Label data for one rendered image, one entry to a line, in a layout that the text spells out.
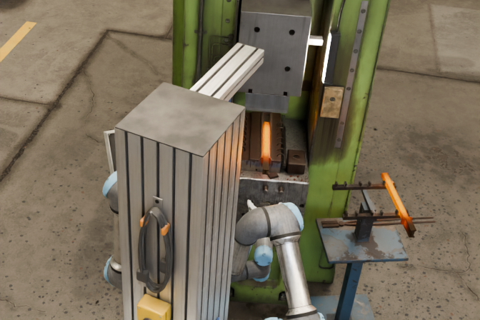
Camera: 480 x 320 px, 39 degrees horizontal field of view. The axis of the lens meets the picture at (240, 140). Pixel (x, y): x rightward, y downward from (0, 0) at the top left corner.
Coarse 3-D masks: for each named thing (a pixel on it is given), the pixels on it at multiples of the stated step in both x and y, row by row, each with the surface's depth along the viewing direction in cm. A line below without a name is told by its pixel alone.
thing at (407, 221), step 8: (384, 176) 335; (392, 184) 331; (392, 192) 326; (392, 200) 324; (400, 200) 321; (400, 208) 317; (400, 216) 315; (408, 216) 312; (408, 224) 307; (408, 232) 308
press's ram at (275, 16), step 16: (256, 0) 297; (272, 0) 298; (288, 0) 299; (304, 0) 300; (256, 16) 288; (272, 16) 288; (288, 16) 288; (304, 16) 287; (240, 32) 293; (256, 32) 293; (272, 32) 292; (288, 32) 292; (304, 32) 292; (272, 48) 297; (288, 48) 296; (304, 48) 296; (272, 64) 301; (288, 64) 301; (304, 64) 301; (256, 80) 306; (272, 80) 306; (288, 80) 306
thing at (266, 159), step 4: (264, 124) 354; (268, 124) 354; (264, 128) 351; (268, 128) 352; (264, 132) 348; (268, 132) 348; (264, 136) 345; (268, 136) 345; (264, 140) 343; (268, 140) 343; (264, 144) 340; (268, 144) 340; (264, 148) 337; (268, 148) 338; (264, 152) 335; (268, 152) 335; (264, 156) 331; (268, 156) 331; (264, 160) 329; (268, 160) 329; (264, 164) 326; (268, 164) 326; (264, 168) 324; (268, 168) 324; (264, 172) 324; (268, 172) 325
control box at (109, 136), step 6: (108, 132) 307; (114, 132) 308; (108, 138) 307; (114, 138) 308; (108, 144) 307; (114, 144) 308; (108, 150) 310; (114, 150) 308; (108, 156) 313; (114, 156) 308; (114, 162) 309; (114, 168) 309
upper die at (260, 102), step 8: (248, 96) 312; (256, 96) 312; (264, 96) 311; (272, 96) 311; (280, 96) 311; (288, 96) 311; (248, 104) 314; (256, 104) 314; (264, 104) 314; (272, 104) 314; (280, 104) 314; (288, 104) 313; (280, 112) 316
